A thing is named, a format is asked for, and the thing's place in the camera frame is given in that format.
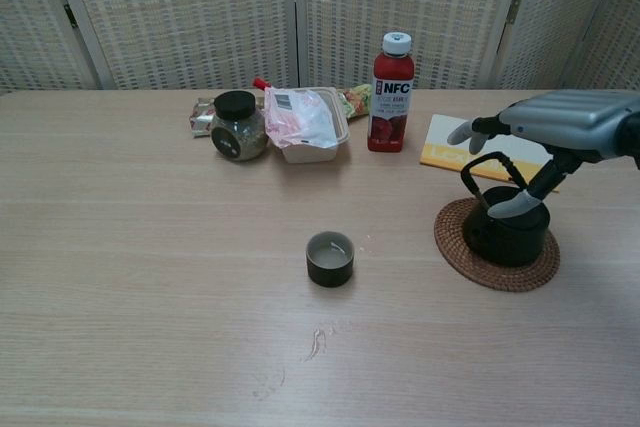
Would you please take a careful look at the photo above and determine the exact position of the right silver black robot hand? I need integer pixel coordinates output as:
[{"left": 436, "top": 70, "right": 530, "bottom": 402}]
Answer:
[{"left": 446, "top": 90, "right": 640, "bottom": 219}]

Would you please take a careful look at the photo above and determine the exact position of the beige plastic food container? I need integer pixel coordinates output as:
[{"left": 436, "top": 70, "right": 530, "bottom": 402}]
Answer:
[{"left": 272, "top": 87, "right": 352, "bottom": 165}]

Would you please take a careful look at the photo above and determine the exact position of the gold red snack packet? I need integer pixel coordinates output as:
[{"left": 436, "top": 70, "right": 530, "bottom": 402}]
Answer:
[{"left": 188, "top": 96, "right": 219, "bottom": 140}]

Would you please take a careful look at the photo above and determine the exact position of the black teapot with loop handle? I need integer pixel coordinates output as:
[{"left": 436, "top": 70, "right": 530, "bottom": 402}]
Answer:
[{"left": 459, "top": 151, "right": 552, "bottom": 268}]

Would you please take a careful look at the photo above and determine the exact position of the red NFC juice bottle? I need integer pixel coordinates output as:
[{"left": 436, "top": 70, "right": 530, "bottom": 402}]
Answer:
[{"left": 367, "top": 31, "right": 417, "bottom": 154}]

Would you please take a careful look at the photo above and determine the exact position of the glass jar with black lid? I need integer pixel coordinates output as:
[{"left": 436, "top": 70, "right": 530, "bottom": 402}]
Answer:
[{"left": 209, "top": 90, "right": 267, "bottom": 163}]

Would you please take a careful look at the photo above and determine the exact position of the small dark ceramic cup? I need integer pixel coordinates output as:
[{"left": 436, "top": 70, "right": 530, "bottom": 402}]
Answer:
[{"left": 305, "top": 230, "right": 356, "bottom": 289}]

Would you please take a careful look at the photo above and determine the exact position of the round woven rattan coaster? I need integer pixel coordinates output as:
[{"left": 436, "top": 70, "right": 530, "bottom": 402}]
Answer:
[{"left": 433, "top": 196, "right": 561, "bottom": 293}]

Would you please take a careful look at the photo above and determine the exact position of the pink white plastic pouch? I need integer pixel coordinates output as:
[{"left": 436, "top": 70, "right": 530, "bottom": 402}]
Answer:
[{"left": 263, "top": 86, "right": 338, "bottom": 150}]

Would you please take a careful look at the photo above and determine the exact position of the yellow white Lexicon booklet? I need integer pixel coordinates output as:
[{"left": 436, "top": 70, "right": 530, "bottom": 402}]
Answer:
[{"left": 418, "top": 113, "right": 561, "bottom": 194}]

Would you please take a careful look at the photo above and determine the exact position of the woven folding screen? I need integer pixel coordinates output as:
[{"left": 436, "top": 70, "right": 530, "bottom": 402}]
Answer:
[{"left": 0, "top": 0, "right": 640, "bottom": 94}]

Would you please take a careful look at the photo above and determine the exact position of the green orange snack packet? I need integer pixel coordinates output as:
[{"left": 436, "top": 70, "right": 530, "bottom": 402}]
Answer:
[{"left": 340, "top": 84, "right": 375, "bottom": 121}]

